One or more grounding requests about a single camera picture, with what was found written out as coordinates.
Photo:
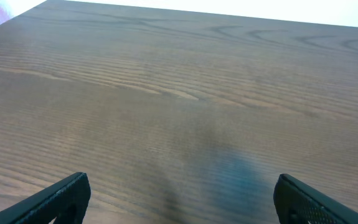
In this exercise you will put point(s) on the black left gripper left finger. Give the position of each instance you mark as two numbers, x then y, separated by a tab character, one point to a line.
64	202

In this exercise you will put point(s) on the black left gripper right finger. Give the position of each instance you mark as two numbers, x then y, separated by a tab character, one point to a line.
298	203

